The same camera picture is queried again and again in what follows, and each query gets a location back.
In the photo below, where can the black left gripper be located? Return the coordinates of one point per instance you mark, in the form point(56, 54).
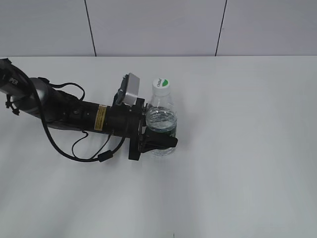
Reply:
point(127, 121)

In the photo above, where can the clear Cestbon water bottle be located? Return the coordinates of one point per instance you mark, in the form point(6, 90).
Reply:
point(161, 115)

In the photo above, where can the white green bottle cap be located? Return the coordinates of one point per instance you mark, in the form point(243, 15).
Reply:
point(161, 87)

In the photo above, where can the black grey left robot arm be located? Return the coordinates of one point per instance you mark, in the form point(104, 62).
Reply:
point(54, 107)

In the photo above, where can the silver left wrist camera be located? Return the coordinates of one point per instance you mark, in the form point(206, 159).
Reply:
point(128, 92)

